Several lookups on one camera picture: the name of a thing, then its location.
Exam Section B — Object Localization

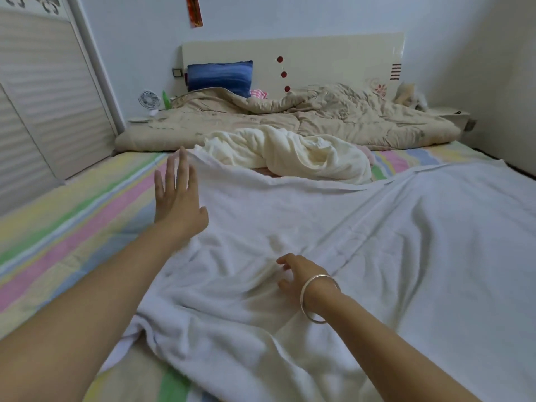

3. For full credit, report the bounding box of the person's left forearm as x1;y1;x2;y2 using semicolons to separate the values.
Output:
0;222;189;402

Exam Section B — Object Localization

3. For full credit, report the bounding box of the person's right forearm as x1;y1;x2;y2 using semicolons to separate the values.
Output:
314;289;482;402

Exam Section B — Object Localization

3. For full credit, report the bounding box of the striped pastel bed sheet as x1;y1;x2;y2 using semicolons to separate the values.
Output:
0;140;504;402

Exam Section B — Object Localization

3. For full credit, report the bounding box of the beige quilt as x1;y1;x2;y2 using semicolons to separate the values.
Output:
114;83;463;153

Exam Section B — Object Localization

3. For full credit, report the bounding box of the cream fleece blanket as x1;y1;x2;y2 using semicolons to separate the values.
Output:
203;125;374;185

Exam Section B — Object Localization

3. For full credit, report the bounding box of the red wall hanging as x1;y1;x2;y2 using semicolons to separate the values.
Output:
186;0;204;29

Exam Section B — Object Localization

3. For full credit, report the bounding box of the white towel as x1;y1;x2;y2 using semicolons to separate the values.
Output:
96;146;536;402

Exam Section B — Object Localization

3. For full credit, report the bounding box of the blue pillow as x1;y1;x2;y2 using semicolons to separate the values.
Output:
186;61;255;97

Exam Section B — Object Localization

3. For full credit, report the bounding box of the cream plush toy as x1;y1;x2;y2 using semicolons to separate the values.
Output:
395;82;430;111

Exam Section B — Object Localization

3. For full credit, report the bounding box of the white headboard with red dots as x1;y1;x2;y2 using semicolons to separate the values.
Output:
181;31;407;101

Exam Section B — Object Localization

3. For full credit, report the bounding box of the pink fleece blanket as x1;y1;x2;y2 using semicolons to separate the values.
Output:
251;145;378;178

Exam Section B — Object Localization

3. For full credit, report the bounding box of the person's left hand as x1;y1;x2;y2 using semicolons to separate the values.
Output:
153;146;210;242

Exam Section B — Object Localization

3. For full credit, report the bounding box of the small white desk fan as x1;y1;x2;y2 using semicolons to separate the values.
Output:
138;89;162;114

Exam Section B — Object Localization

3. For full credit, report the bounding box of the white nightstand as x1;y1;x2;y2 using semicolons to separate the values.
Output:
429;108;478;132

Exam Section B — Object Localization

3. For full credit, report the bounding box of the person's right hand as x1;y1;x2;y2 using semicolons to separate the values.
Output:
275;252;343;315

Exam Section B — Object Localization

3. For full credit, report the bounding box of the silver bracelet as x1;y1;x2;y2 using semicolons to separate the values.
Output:
299;274;343;324

